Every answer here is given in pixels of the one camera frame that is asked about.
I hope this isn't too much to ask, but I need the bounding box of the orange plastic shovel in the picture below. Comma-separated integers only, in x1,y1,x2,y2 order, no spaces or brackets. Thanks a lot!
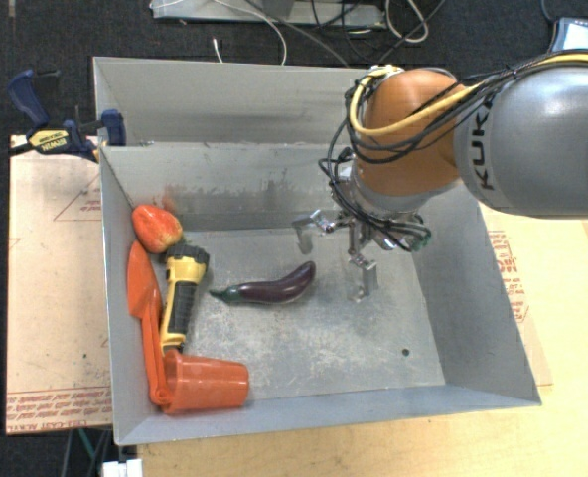
125,239,174,407

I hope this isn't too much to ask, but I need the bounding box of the orange plastic cup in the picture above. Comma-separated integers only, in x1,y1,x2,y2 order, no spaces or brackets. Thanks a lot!
162,347,251,415

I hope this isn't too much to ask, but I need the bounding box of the grey metal bin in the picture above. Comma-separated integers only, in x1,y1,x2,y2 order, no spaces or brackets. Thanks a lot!
92,56,543,447

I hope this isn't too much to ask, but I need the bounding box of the brown cardboard board red print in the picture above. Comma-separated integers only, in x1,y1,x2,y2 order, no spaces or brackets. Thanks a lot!
4,134,556,436

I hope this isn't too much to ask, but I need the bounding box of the red-orange toy pepper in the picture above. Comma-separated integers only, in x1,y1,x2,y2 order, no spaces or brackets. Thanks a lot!
131,204,185,255

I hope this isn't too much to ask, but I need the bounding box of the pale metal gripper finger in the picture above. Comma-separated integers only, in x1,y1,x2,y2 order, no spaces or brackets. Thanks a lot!
292,210,326,255
347,252,379,304

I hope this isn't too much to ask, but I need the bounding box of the black cylinder on white bracket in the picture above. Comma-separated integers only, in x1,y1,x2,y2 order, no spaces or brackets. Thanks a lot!
337,146,357,183

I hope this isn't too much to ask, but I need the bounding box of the purple toy eggplant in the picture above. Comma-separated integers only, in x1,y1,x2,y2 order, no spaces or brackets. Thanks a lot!
208,260,318,307

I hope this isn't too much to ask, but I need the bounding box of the yellow and black flashlight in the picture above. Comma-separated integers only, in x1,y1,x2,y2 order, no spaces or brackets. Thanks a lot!
158,242,212,358

